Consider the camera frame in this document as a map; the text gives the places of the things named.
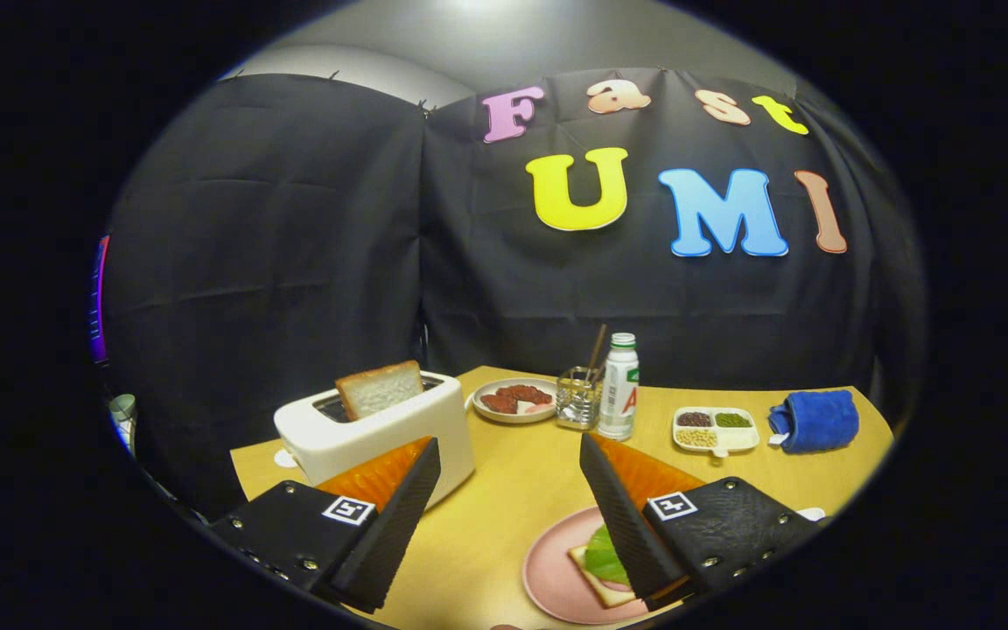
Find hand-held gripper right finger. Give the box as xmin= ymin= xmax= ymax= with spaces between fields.
xmin=578 ymin=431 xmax=824 ymax=612

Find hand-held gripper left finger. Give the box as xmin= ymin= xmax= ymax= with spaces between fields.
xmin=209 ymin=436 xmax=442 ymax=615

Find green lettuce leaf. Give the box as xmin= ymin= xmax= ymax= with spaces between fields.
xmin=584 ymin=523 xmax=632 ymax=587

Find toasted white bread slice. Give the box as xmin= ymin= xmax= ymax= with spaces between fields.
xmin=335 ymin=360 xmax=425 ymax=422

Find bottom bread slice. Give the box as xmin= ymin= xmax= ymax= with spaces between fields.
xmin=568 ymin=542 xmax=638 ymax=610

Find pink plate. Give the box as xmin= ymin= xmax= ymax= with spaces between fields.
xmin=521 ymin=506 xmax=689 ymax=627

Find white toaster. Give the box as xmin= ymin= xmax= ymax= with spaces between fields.
xmin=273 ymin=371 xmax=476 ymax=510

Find white bottle green cap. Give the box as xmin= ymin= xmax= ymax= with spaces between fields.
xmin=597 ymin=332 xmax=641 ymax=442

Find clear glass cup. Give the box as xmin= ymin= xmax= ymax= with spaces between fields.
xmin=555 ymin=367 xmax=604 ymax=431

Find white divided dish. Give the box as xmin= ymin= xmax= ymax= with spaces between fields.
xmin=672 ymin=406 xmax=761 ymax=459

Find small white round plate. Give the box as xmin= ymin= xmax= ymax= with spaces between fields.
xmin=472 ymin=377 xmax=559 ymax=425

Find red meat slices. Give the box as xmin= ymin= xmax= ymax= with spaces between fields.
xmin=480 ymin=384 xmax=553 ymax=415

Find brown wooden sticks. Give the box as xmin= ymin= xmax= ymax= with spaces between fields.
xmin=587 ymin=324 xmax=610 ymax=386

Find blue towel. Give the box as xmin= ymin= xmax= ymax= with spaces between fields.
xmin=767 ymin=389 xmax=860 ymax=454

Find black backdrop cloth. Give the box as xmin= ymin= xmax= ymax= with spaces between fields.
xmin=101 ymin=66 xmax=929 ymax=517

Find pale green device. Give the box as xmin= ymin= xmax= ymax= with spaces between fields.
xmin=108 ymin=394 xmax=137 ymax=456

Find purple lit screen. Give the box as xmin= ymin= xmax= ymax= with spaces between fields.
xmin=88 ymin=234 xmax=111 ymax=367

